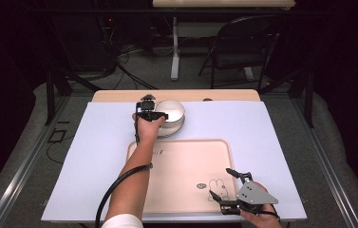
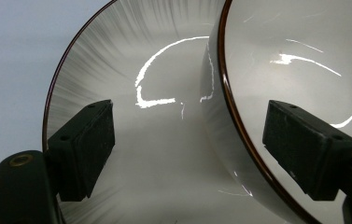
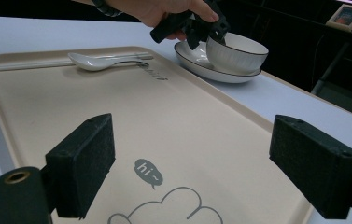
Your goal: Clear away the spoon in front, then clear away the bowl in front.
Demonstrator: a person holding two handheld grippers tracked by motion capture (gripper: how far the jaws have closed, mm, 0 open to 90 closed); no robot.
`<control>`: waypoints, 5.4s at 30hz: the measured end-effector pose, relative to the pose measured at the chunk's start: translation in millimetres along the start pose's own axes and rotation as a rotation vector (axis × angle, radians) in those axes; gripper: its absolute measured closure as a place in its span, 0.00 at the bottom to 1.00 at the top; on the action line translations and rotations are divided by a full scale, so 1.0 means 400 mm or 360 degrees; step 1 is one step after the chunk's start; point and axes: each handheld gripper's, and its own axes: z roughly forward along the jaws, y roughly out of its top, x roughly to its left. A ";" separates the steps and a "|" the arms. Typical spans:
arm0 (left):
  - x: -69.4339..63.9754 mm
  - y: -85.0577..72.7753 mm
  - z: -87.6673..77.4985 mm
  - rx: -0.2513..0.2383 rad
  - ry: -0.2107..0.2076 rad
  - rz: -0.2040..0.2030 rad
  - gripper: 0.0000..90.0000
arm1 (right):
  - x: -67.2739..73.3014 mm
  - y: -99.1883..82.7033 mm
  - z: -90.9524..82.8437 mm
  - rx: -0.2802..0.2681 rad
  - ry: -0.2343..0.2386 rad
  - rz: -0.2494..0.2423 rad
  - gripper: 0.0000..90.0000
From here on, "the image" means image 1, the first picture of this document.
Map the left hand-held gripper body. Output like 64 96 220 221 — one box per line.
135 93 160 123

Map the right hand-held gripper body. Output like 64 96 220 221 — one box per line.
219 180 279 216

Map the white bowl with dark rim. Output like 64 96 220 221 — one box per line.
154 99 186 129

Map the white plate with dark rim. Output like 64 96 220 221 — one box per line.
156 117 186 139

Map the pink tray with rabbit print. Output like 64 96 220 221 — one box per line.
126 138 240 215

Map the person's left hand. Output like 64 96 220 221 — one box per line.
131 113 167 144

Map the person's right hand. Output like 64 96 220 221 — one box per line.
239 181 283 228

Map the light wooden table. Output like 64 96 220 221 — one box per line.
90 88 261 103

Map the light blue table mat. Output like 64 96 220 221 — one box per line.
40 100 308 222

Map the dark equipment with red light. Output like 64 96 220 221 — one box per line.
96 14 118 41

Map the black floor socket box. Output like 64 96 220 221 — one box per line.
47 127 67 144

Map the black metal stand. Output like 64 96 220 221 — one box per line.
257 63 315 129
44 18 103 126

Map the white sleeve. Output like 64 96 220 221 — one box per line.
101 213 144 228

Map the black folding chair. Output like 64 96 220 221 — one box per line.
198 14 283 89

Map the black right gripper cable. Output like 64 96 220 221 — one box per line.
255 203 282 221

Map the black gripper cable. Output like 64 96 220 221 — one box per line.
255 203 282 221
94 105 154 228

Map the bundle of floor cables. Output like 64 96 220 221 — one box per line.
104 41 160 91

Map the white desk frame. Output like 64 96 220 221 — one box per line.
170 16 255 82

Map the aluminium floor rail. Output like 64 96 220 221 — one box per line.
0 94 72 228
290 94 358 228

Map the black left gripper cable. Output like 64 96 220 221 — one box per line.
94 105 154 228

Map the thin black floor cable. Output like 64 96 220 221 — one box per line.
46 134 76 165

